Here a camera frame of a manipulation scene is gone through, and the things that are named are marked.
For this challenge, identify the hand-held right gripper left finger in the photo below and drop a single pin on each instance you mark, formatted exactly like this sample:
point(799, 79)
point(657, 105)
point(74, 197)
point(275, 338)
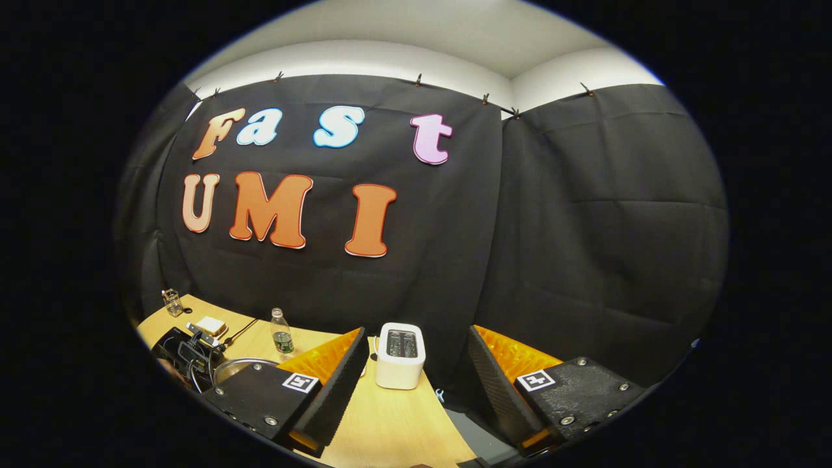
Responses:
point(341, 390)

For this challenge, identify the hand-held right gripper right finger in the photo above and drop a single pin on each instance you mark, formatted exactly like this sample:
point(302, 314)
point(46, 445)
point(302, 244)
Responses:
point(504, 390)

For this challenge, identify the stainless steel pot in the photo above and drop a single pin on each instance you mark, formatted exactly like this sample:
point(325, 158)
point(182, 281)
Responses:
point(235, 370)

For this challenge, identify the sandwich with lettuce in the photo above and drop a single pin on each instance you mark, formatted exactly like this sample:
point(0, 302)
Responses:
point(210, 325)

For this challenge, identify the clear plastic water bottle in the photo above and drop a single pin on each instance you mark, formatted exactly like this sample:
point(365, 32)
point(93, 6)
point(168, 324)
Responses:
point(281, 335)

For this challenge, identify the row of cloth clips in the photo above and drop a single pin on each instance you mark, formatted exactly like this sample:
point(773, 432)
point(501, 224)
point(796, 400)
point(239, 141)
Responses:
point(418, 80)

